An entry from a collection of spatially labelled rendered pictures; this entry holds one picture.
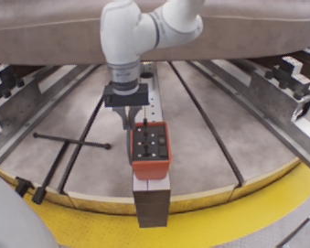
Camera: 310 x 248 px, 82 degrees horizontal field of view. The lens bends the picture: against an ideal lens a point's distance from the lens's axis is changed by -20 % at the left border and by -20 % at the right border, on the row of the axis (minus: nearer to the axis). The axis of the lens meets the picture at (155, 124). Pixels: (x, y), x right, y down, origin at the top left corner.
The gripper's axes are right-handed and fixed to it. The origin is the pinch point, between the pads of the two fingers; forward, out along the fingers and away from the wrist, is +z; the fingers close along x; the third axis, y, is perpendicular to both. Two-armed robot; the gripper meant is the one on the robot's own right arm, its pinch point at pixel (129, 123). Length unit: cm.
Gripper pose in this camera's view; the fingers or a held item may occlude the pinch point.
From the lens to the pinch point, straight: 70.8
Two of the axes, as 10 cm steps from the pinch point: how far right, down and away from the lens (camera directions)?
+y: 0.5, 6.6, -7.5
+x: 10.0, -0.4, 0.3
